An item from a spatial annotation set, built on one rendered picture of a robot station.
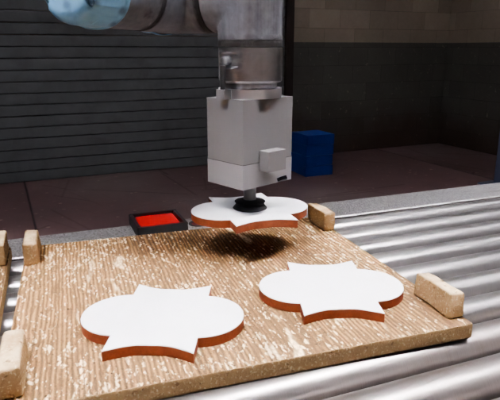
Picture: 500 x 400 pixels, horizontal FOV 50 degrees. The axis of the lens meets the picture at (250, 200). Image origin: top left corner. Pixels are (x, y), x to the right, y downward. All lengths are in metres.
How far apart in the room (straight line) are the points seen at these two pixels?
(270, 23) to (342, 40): 5.75
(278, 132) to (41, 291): 0.32
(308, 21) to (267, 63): 5.51
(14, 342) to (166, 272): 0.22
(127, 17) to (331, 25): 5.74
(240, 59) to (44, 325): 0.34
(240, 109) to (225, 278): 0.19
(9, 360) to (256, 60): 0.39
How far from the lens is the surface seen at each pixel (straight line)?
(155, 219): 0.84
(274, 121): 0.64
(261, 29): 0.62
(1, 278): 0.67
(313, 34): 6.16
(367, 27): 6.56
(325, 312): 0.52
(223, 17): 0.63
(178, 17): 0.65
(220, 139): 0.64
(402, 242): 0.80
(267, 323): 0.52
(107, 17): 0.57
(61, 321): 0.55
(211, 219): 0.64
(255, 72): 0.62
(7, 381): 0.44
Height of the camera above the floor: 1.18
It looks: 16 degrees down
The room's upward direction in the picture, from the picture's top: straight up
